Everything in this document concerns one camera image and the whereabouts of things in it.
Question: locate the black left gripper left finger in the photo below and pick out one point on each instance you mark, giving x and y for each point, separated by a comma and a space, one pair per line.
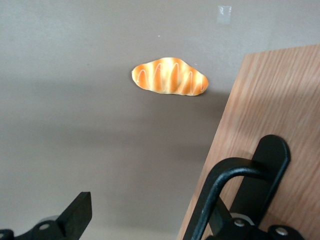
73, 217

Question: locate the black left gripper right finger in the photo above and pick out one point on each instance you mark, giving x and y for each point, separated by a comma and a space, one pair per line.
240, 230

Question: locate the orange striped bread roll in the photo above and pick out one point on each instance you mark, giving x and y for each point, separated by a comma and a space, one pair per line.
170, 77

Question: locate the clear tape piece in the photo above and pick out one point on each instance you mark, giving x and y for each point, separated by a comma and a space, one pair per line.
224, 14

